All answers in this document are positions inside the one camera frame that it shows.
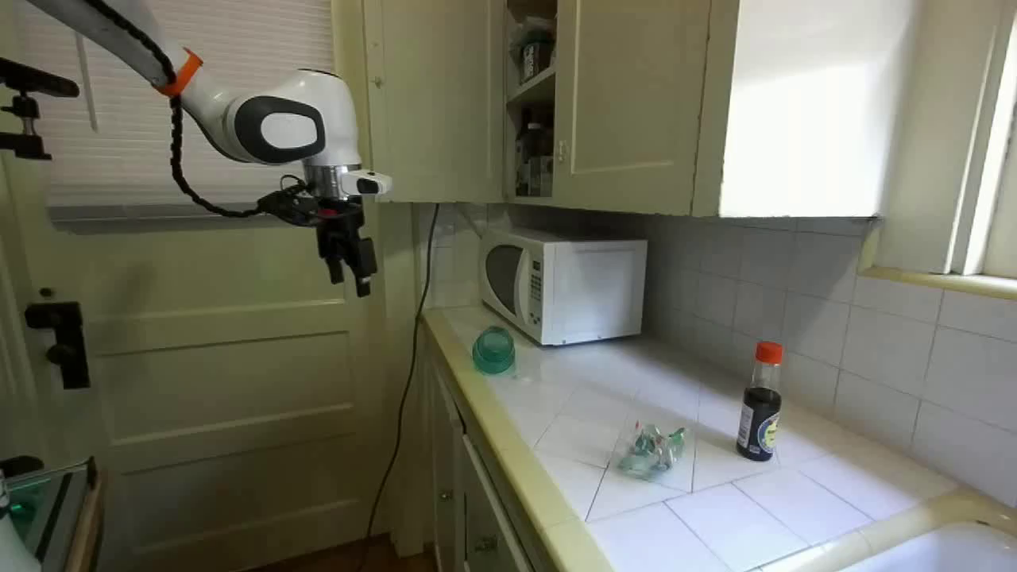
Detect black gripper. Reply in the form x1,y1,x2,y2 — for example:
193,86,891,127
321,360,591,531
313,194,381,299

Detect teal plastic cup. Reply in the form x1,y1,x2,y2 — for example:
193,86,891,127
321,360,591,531
471,324,523,377

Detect plain cream cupboard door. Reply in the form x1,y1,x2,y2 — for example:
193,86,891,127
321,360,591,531
333,0,509,205

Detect cream panelled room door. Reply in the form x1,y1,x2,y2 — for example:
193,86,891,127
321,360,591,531
0,0,427,572

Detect tall dark bottle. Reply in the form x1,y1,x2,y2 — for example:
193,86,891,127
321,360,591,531
515,103,556,201

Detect white microwave oven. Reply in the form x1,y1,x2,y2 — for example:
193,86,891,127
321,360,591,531
478,227,652,348

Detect white window blind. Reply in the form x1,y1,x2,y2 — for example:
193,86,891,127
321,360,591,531
43,0,350,231

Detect cream base cabinet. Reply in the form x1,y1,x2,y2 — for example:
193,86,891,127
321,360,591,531
427,351,560,572

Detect black door latch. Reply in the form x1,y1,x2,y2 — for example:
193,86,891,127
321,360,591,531
25,299,91,389

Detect crumpled clear plastic wrapper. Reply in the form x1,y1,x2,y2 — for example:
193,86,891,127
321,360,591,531
613,418,692,481

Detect metal edged stand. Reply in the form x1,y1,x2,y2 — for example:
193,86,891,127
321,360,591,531
0,453,104,572

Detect dark sauce bottle red cap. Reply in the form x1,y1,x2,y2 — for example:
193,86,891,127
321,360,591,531
734,341,787,463

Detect kitchen window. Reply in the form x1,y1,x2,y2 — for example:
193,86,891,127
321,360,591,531
947,0,1017,287

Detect white kitchen sink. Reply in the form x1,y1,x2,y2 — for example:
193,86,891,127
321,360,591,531
756,496,1017,572

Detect black power cord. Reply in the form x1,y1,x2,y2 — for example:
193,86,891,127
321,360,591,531
362,203,446,546

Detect orange cable strap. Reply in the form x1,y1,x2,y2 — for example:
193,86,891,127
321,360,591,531
160,46,206,101

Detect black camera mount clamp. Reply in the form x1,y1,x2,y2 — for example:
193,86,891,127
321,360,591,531
0,58,82,166

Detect cream wall cupboard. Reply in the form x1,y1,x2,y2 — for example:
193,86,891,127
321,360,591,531
503,0,920,223

